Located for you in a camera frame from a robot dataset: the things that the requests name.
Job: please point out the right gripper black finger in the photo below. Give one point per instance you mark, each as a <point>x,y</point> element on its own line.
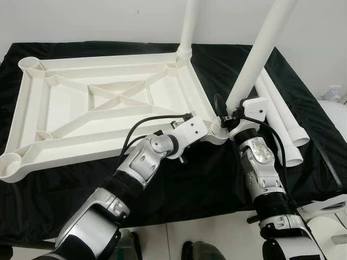
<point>220,107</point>

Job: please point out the white plastic table top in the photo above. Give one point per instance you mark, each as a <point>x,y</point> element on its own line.
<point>59,108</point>

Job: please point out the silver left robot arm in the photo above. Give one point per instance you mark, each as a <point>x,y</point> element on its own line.
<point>138,168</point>

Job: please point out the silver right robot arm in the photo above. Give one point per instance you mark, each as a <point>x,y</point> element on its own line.
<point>257,162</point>

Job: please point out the black table cloth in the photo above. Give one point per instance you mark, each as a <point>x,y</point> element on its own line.
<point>206,189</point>

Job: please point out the grey robot right foot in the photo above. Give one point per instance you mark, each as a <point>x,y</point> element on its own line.
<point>203,252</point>

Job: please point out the grey robot foot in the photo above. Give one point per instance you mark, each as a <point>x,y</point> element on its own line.
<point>203,252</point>
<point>130,246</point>

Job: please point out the grey robot left foot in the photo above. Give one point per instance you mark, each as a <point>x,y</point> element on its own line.
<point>130,246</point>

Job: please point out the white dome-shaped appliance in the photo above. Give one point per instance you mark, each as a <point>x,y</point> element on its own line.
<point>325,206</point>

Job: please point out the white round base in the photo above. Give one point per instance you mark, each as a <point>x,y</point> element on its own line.
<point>325,238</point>

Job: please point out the grey metal rod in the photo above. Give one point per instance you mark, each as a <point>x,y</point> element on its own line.
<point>339,239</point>

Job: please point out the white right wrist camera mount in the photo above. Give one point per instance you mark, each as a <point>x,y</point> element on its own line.
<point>256,111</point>

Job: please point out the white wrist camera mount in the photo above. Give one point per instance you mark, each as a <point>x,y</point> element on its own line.
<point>192,130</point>
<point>256,111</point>

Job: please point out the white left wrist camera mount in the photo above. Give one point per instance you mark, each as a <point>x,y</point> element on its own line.
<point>192,130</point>

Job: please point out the small white wall device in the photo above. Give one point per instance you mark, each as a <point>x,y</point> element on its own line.
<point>334,95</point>

